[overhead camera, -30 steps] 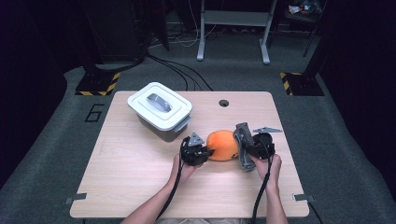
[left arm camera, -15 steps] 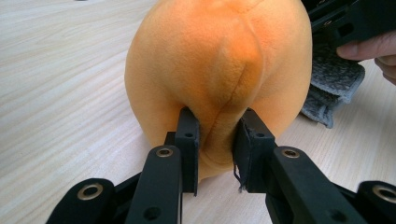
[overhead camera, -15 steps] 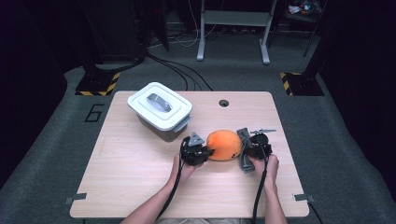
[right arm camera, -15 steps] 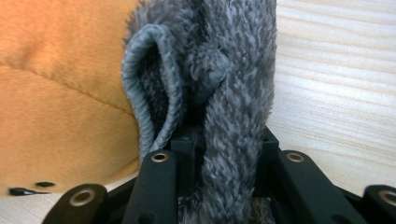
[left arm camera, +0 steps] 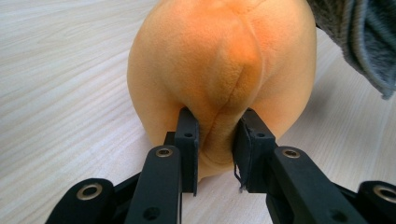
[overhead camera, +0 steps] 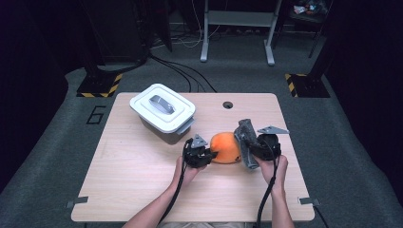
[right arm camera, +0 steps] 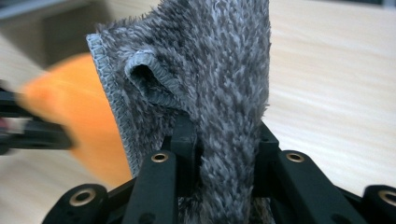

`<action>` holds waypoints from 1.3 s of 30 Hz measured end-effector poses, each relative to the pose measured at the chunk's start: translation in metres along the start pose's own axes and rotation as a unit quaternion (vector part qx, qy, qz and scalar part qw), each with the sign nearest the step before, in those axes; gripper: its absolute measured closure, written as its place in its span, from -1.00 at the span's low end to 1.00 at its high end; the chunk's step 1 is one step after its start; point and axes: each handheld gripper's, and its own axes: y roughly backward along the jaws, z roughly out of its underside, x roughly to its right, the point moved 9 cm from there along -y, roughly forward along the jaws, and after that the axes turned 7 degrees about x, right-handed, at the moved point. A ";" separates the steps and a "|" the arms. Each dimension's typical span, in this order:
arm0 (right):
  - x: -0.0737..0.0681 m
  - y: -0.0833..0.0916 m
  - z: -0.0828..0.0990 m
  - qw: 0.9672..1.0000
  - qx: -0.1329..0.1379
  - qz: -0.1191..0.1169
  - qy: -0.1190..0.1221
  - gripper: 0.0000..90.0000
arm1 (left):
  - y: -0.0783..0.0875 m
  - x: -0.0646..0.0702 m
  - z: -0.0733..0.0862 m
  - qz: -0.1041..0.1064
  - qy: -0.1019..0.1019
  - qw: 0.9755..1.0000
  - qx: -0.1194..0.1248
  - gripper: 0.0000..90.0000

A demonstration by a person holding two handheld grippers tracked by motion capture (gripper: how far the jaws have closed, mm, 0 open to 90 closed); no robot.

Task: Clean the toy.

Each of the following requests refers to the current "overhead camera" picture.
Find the right hand-held gripper cable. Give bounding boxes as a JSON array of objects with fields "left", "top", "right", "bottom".
[{"left": 255, "top": 139, "right": 283, "bottom": 228}]

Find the black equipment cabinet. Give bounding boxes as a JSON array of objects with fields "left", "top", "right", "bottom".
[{"left": 80, "top": 0, "right": 151, "bottom": 65}]

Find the thin black table cable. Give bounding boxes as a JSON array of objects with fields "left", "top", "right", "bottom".
[{"left": 313, "top": 204, "right": 331, "bottom": 228}]

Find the left hand-held gripper cable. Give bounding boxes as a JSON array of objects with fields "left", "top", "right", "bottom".
[{"left": 158, "top": 138, "right": 195, "bottom": 228}]

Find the grey tape tab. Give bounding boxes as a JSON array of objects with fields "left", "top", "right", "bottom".
[
  {"left": 297, "top": 197, "right": 321, "bottom": 207},
  {"left": 65, "top": 196, "right": 89, "bottom": 209}
]

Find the hand-held gripper cable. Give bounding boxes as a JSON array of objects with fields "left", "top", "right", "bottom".
[
  {"left": 158, "top": 138, "right": 195, "bottom": 228},
  {"left": 255, "top": 139, "right": 283, "bottom": 228}
]

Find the pile of colourful packets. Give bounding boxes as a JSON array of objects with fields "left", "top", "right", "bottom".
[{"left": 293, "top": 0, "right": 329, "bottom": 15}]

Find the orange plush toy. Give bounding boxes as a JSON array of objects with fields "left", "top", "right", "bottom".
[{"left": 209, "top": 131, "right": 242, "bottom": 164}]

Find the white metal desk frame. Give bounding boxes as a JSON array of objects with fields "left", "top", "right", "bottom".
[{"left": 200, "top": 0, "right": 283, "bottom": 67}]

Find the grey storage box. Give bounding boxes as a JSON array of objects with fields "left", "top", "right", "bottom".
[{"left": 139, "top": 117, "right": 196, "bottom": 145}]

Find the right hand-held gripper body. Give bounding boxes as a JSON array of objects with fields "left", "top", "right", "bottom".
[{"left": 252, "top": 125, "right": 290, "bottom": 162}]

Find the thin white cable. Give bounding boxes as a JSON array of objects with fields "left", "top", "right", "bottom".
[{"left": 177, "top": 0, "right": 221, "bottom": 49}]

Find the person's left hand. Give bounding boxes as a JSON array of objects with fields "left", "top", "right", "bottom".
[{"left": 172, "top": 156, "right": 207, "bottom": 188}]

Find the black yellow striped stand base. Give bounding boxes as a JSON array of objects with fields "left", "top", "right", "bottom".
[
  {"left": 284, "top": 73, "right": 331, "bottom": 99},
  {"left": 76, "top": 73, "right": 124, "bottom": 99}
]

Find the grey fluffy cloth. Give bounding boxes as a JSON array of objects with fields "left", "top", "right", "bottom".
[{"left": 233, "top": 118, "right": 261, "bottom": 170}]

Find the bundle of black floor cables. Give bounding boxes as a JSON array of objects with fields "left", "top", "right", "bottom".
[{"left": 148, "top": 53, "right": 218, "bottom": 94}]

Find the person's right hand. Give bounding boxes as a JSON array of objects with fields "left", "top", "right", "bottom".
[{"left": 255, "top": 154, "right": 289, "bottom": 191}]

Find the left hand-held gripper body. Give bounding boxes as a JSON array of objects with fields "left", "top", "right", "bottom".
[{"left": 182, "top": 134, "right": 213, "bottom": 169}]

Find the dark curtain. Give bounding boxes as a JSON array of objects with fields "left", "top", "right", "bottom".
[
  {"left": 322, "top": 0, "right": 403, "bottom": 207},
  {"left": 0, "top": 0, "right": 69, "bottom": 198}
]

